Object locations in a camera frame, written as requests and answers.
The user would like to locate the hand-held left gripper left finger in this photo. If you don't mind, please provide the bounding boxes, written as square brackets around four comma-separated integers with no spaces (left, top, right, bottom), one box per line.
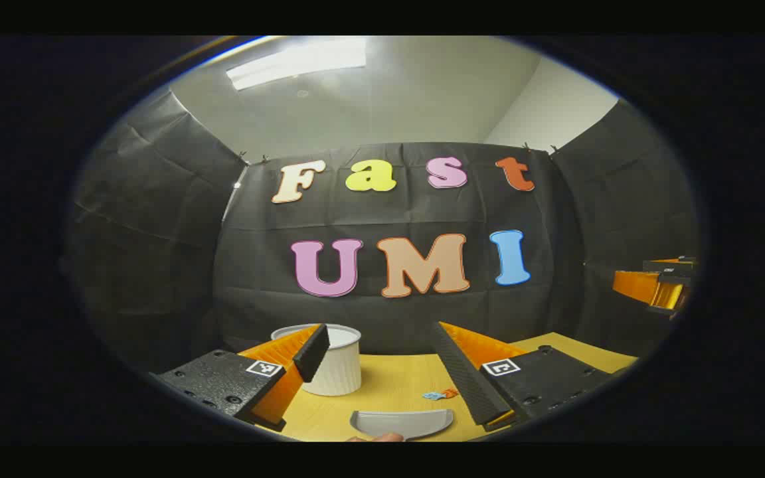
[150,323,331,432]

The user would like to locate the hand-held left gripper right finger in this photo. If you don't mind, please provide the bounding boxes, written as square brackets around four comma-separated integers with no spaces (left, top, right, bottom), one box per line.
[432,321,616,432]

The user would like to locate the white ribbed garbage bin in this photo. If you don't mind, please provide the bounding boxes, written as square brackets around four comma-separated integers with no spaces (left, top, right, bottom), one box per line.
[271,323,363,397]

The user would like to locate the grey plastic dustpan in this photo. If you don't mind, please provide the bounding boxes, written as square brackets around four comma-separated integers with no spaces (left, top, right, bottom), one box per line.
[349,408,454,441]

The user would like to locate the wooden desktop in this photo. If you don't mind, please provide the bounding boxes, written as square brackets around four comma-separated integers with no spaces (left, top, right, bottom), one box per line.
[276,332,639,442]

